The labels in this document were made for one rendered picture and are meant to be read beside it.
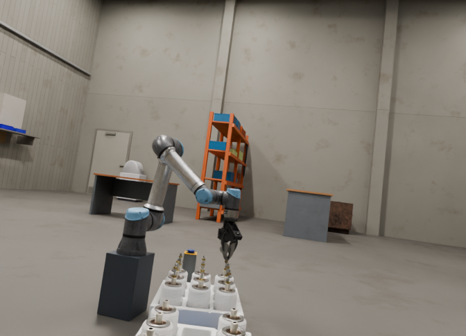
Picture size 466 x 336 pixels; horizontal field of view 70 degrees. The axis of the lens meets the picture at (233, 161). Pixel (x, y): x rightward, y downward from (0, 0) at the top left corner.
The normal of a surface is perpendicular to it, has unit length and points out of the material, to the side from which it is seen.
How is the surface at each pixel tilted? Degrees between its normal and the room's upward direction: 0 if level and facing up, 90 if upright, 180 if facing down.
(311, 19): 90
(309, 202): 90
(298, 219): 90
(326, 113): 90
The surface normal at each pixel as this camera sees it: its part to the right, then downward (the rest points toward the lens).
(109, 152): -0.22, -0.11
